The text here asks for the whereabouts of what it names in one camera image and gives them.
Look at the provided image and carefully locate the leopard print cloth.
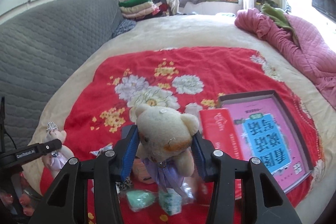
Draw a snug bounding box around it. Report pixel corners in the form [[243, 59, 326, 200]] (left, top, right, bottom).
[[116, 176, 133, 194]]

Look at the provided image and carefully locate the small teddy bear pink dress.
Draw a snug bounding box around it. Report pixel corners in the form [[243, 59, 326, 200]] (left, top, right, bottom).
[[42, 121, 74, 178]]

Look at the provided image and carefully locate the cream teddy bear purple dress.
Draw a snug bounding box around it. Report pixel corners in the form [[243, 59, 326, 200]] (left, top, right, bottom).
[[135, 103, 199, 196]]

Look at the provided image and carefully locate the mint green item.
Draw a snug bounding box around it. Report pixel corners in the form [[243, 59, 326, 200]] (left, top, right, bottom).
[[120, 189, 157, 212]]

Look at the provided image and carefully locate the green white patterned tissue pack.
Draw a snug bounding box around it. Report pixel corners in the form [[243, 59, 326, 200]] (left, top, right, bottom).
[[158, 188, 183, 216]]

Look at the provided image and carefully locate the red tissue pack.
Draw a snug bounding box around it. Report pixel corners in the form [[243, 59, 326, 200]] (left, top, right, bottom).
[[199, 108, 244, 160]]

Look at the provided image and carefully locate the shallow box tray pink book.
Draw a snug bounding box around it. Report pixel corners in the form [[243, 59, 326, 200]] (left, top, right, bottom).
[[219, 90, 313, 193]]

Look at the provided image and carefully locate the red floral blanket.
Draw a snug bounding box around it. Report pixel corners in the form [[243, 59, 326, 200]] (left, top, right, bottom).
[[39, 47, 322, 224]]

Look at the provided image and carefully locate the grey quilted headboard cover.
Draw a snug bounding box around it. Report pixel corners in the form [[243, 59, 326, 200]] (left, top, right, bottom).
[[1, 0, 123, 151]]

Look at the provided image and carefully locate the beige bed sheet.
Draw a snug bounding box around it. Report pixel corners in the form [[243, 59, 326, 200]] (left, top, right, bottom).
[[32, 15, 335, 223]]

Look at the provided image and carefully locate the pink quilted comforter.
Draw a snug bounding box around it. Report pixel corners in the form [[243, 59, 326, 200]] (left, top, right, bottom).
[[235, 9, 335, 107]]

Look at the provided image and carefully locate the stack of folded clothes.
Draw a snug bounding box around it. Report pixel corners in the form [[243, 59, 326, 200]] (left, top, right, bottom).
[[118, 0, 173, 21]]

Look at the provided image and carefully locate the green blanket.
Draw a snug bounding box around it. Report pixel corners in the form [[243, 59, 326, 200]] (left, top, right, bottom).
[[261, 3, 299, 47]]

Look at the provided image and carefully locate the wall mounted black television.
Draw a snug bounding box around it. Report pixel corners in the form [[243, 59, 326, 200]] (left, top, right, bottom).
[[311, 0, 336, 22]]

